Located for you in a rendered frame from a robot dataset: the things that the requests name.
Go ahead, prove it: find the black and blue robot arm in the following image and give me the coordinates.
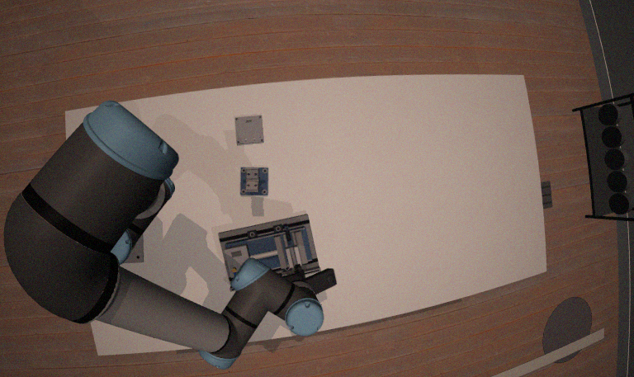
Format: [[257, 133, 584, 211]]
[[4, 101, 337, 370]]

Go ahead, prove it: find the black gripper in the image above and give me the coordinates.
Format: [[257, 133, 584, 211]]
[[279, 264, 306, 283]]

